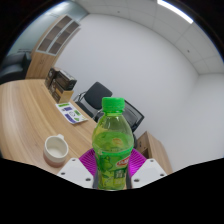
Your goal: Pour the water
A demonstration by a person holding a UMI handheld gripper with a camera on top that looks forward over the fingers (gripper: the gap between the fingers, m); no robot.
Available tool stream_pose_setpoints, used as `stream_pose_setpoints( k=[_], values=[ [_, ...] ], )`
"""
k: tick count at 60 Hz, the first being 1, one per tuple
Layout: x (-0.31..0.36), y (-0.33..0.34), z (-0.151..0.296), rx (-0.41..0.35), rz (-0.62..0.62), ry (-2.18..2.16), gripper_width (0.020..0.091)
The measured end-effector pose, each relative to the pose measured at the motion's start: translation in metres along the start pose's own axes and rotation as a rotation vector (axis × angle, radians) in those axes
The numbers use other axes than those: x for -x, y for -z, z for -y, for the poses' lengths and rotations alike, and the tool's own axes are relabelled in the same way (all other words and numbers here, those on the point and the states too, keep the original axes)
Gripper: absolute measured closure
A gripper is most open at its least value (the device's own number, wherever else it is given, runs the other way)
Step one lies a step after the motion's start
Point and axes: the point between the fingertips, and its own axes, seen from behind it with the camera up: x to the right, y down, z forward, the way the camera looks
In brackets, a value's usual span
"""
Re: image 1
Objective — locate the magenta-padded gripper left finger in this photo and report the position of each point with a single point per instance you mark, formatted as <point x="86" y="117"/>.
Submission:
<point x="76" y="171"/>

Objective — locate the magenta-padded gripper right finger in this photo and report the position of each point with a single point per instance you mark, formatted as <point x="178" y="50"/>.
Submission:
<point x="146" y="171"/>

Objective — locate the green drink bottle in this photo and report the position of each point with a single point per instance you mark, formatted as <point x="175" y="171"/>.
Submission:
<point x="112" y="150"/>

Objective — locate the wooden side desk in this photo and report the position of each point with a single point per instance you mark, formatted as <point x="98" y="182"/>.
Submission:
<point x="155" y="150"/>

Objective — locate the white and brown cup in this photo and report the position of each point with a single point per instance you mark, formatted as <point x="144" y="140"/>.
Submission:
<point x="56" y="151"/>

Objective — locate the black mesh office chair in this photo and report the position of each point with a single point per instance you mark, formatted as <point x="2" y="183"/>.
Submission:
<point x="135" y="116"/>

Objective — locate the white printed leaflet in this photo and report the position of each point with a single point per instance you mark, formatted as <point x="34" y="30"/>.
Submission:
<point x="70" y="112"/>

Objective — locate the dark grey office chair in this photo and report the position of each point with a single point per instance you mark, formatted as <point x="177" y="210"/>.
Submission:
<point x="95" y="95"/>

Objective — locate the cardboard box of dark packets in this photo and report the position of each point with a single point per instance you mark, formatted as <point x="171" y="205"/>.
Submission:
<point x="61" y="83"/>

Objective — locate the black sofa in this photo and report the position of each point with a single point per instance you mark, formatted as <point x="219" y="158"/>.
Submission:
<point x="13" y="66"/>

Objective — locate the wooden shelf unit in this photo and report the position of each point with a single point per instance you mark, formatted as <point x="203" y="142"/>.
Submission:
<point x="50" y="46"/>

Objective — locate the long ceiling light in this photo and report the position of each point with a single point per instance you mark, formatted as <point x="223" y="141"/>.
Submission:
<point x="175" y="11"/>

